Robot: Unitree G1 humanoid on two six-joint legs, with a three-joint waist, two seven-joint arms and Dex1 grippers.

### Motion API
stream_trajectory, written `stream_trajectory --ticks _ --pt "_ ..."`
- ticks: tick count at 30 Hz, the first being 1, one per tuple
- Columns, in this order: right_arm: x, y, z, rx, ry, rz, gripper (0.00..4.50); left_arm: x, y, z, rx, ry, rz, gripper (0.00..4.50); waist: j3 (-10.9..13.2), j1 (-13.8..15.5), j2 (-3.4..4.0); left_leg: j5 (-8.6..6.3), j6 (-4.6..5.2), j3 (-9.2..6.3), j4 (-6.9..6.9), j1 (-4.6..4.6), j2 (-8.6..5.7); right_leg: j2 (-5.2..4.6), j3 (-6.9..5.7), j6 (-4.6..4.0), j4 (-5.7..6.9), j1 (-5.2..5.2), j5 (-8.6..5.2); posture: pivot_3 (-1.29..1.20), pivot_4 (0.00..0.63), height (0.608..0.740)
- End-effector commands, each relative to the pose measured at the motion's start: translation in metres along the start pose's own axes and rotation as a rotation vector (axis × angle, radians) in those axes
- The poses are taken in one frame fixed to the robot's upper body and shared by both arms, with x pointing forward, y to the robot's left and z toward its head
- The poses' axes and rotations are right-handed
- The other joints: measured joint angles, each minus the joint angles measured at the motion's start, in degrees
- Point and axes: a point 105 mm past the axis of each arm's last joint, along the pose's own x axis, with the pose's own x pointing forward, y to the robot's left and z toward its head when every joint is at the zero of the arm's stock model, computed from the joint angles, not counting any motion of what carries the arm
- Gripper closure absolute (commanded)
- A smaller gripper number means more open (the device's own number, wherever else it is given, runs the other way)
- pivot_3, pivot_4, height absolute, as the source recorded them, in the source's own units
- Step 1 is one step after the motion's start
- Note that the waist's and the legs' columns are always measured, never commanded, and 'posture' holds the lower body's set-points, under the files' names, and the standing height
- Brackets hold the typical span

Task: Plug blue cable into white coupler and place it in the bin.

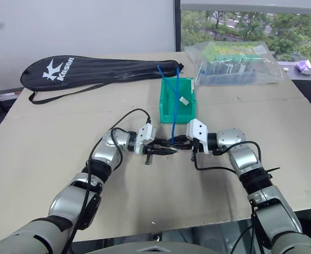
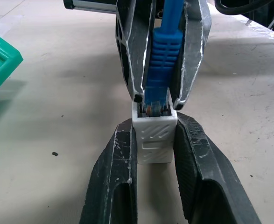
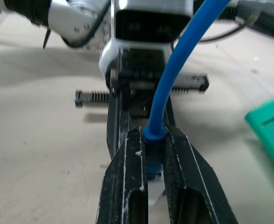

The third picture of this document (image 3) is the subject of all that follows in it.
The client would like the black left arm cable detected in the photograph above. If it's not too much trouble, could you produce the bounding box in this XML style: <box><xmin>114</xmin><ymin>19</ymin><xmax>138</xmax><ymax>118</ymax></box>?
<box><xmin>63</xmin><ymin>0</ymin><xmax>112</xmax><ymax>49</ymax></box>

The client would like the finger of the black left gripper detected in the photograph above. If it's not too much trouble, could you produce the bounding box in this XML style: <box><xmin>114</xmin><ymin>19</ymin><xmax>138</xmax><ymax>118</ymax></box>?
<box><xmin>106</xmin><ymin>91</ymin><xmax>131</xmax><ymax>161</ymax></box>
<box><xmin>162</xmin><ymin>97</ymin><xmax>176</xmax><ymax>128</ymax></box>

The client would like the thin black cable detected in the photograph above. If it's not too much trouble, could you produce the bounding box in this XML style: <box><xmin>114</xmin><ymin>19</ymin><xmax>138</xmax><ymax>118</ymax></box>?
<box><xmin>198</xmin><ymin>16</ymin><xmax>253</xmax><ymax>43</ymax></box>

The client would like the dark robot body part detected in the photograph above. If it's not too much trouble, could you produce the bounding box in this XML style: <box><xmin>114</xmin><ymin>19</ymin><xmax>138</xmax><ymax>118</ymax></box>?
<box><xmin>217</xmin><ymin>0</ymin><xmax>274</xmax><ymax>42</ymax></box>

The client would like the green plastic bin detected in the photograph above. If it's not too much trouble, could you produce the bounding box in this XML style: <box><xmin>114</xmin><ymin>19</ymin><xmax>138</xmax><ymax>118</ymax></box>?
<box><xmin>244</xmin><ymin>91</ymin><xmax>274</xmax><ymax>175</ymax></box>

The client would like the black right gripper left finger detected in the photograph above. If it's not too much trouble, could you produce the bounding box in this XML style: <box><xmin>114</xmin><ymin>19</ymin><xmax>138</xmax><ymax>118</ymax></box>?
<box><xmin>95</xmin><ymin>126</ymin><xmax>149</xmax><ymax>224</ymax></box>

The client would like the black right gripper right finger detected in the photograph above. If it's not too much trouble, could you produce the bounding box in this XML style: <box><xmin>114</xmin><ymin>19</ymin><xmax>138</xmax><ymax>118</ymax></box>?
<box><xmin>161</xmin><ymin>123</ymin><xmax>239</xmax><ymax>224</ymax></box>

